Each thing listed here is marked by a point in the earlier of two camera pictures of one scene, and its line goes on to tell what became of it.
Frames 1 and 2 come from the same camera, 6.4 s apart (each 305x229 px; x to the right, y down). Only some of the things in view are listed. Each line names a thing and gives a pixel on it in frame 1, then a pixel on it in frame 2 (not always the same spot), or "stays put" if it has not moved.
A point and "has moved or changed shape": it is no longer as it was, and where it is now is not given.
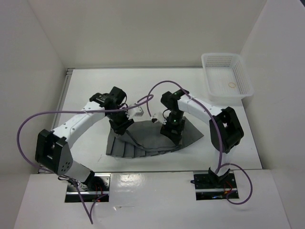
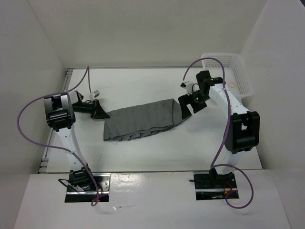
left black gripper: [120, 128] → [97, 112]
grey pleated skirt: [143, 139] has moved or changed shape
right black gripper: [166, 130] → [185, 99]
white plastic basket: [228, 79] stays put
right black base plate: [205, 189] stays put
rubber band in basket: [231, 84] stays put
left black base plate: [100, 192] stays put
